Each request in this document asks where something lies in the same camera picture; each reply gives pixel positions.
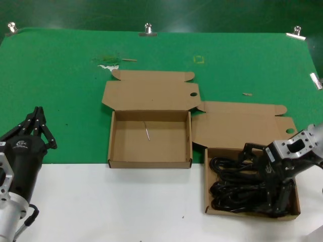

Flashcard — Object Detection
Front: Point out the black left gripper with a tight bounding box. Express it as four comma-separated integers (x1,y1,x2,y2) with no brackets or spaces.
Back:
0,107,58,204

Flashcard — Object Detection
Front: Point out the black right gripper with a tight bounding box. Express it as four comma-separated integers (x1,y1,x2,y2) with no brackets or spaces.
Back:
237,142,320,218

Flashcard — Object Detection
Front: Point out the open cardboard box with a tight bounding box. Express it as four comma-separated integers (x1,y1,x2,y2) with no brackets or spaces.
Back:
191,101,301,221
101,70,202,169

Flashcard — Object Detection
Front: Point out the green table mat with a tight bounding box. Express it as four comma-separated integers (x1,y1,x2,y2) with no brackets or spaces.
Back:
0,27,323,166

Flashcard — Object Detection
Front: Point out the silver binder clip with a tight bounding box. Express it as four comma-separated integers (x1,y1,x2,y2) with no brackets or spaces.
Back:
309,73,323,90
286,25,306,41
5,22,19,37
138,22,157,37

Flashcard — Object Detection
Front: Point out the thin metal pin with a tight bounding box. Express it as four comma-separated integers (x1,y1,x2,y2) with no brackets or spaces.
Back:
143,121,151,142

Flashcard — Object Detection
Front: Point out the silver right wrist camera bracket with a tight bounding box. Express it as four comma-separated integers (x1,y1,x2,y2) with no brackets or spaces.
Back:
264,130,316,162

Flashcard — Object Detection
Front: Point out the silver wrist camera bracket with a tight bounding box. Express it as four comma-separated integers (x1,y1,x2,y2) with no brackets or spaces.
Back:
264,130,316,162
0,151,15,202

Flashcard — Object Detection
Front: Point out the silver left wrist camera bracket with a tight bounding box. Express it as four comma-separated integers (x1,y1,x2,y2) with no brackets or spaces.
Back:
0,151,15,202

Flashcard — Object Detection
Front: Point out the left arm cable with connector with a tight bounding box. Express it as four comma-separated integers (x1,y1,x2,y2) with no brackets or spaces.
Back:
14,203,40,240

